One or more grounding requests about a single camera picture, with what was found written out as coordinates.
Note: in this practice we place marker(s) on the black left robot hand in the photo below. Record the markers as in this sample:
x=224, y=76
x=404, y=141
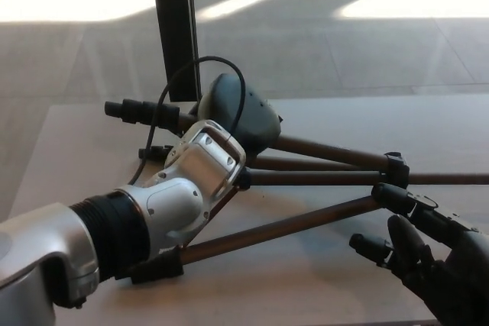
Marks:
x=252, y=116

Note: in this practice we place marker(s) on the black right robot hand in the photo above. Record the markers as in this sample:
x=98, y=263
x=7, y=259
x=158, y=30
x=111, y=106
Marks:
x=462, y=272

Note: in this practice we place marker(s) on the bronze camera tripod black joints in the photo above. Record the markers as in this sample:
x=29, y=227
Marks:
x=313, y=178

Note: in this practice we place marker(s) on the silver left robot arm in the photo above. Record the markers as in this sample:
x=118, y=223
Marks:
x=179, y=196

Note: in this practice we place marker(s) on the black vertical pillar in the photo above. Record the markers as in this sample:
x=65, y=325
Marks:
x=173, y=17

